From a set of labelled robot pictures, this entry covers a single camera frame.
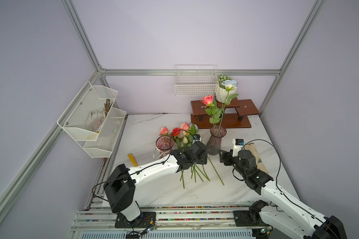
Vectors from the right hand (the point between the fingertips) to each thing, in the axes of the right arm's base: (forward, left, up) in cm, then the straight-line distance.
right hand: (225, 152), depth 83 cm
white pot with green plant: (+31, 0, +19) cm, 36 cm away
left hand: (-2, +14, 0) cm, 14 cm away
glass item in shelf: (+12, +70, +17) cm, 73 cm away
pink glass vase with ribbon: (+5, +35, +2) cm, 35 cm away
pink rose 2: (+23, +37, -9) cm, 45 cm away
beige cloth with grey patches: (-1, -25, -14) cm, 29 cm away
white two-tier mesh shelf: (+9, +75, -2) cm, 76 cm away
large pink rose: (+24, +23, -4) cm, 33 cm away
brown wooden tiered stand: (+30, -14, 0) cm, 33 cm away
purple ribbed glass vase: (+14, +3, +1) cm, 14 cm away
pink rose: (+19, +6, +14) cm, 25 cm away
